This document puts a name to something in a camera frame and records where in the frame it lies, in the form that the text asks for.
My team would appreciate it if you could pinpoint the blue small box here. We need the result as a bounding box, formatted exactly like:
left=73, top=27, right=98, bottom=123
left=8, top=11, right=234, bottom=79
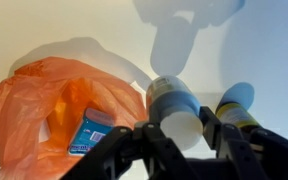
left=67, top=107, right=116, bottom=157

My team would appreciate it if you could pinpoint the orange plastic bag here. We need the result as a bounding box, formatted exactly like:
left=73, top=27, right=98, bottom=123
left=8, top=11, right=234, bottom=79
left=0, top=55, right=150, bottom=180

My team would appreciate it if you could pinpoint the white bottle with blue label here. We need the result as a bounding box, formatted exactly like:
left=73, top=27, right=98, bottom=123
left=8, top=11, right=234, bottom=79
left=145, top=74, right=205, bottom=152

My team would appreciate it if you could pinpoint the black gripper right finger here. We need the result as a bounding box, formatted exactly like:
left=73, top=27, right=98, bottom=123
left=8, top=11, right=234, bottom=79
left=198, top=105, right=288, bottom=180

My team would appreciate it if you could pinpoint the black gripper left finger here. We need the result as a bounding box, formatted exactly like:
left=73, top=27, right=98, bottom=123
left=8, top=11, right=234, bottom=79
left=60, top=101, right=198, bottom=180

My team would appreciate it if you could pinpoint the yellow cap pill bottle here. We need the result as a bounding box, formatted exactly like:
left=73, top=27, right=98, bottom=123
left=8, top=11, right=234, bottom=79
left=214, top=82, right=262, bottom=133

